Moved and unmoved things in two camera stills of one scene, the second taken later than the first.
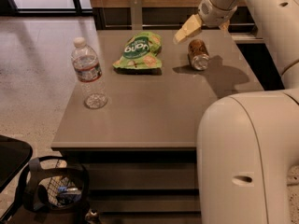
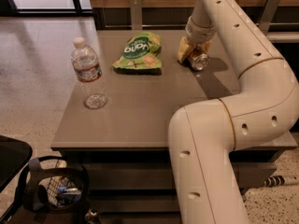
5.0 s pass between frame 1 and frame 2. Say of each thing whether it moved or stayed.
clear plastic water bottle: stayed
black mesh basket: stayed
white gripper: moved
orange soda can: stayed
